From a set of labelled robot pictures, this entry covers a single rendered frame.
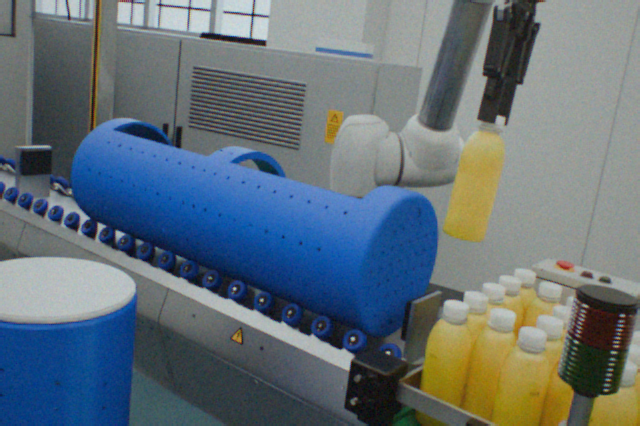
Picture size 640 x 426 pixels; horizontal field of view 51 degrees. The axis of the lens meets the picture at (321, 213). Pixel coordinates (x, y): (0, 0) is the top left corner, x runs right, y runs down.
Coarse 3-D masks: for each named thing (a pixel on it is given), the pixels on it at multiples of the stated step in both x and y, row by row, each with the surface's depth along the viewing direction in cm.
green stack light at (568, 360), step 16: (576, 352) 70; (592, 352) 69; (608, 352) 68; (624, 352) 69; (560, 368) 72; (576, 368) 70; (592, 368) 69; (608, 368) 69; (624, 368) 70; (576, 384) 70; (592, 384) 69; (608, 384) 69
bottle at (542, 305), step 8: (544, 296) 123; (536, 304) 123; (544, 304) 122; (552, 304) 122; (560, 304) 124; (528, 312) 124; (536, 312) 123; (544, 312) 122; (552, 312) 122; (528, 320) 124; (536, 320) 122
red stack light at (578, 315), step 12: (576, 300) 70; (576, 312) 70; (588, 312) 69; (600, 312) 68; (612, 312) 68; (636, 312) 69; (576, 324) 70; (588, 324) 69; (600, 324) 68; (612, 324) 68; (624, 324) 68; (576, 336) 70; (588, 336) 69; (600, 336) 68; (612, 336) 68; (624, 336) 68; (600, 348) 68; (612, 348) 68; (624, 348) 69
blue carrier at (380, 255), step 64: (128, 128) 176; (128, 192) 153; (192, 192) 141; (256, 192) 133; (320, 192) 127; (384, 192) 124; (192, 256) 147; (256, 256) 131; (320, 256) 121; (384, 256) 121; (384, 320) 127
